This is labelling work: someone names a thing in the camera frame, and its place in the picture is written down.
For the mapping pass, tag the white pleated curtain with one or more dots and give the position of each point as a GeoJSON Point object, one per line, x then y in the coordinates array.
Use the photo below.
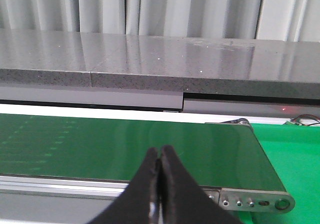
{"type": "Point", "coordinates": [287, 20]}

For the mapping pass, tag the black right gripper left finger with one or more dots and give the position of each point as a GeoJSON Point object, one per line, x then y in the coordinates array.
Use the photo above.
{"type": "Point", "coordinates": [139, 202]}

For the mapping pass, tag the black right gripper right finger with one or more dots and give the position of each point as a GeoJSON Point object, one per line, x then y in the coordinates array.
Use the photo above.
{"type": "Point", "coordinates": [183, 200]}

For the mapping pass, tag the grey cabinet front panel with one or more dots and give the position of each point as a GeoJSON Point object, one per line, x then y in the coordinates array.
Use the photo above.
{"type": "Point", "coordinates": [142, 105]}

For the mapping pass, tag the green conveyor belt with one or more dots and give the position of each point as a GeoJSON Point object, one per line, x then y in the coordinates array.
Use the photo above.
{"type": "Point", "coordinates": [216, 155]}

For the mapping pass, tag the grey stone counter slab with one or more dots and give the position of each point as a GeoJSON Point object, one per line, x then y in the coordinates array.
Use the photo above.
{"type": "Point", "coordinates": [241, 67]}

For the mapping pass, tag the bright green mat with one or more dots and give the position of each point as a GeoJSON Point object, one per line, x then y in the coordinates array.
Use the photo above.
{"type": "Point", "coordinates": [294, 151]}

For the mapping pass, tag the aluminium conveyor frame rail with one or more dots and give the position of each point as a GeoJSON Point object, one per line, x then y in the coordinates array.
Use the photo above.
{"type": "Point", "coordinates": [228, 198]}

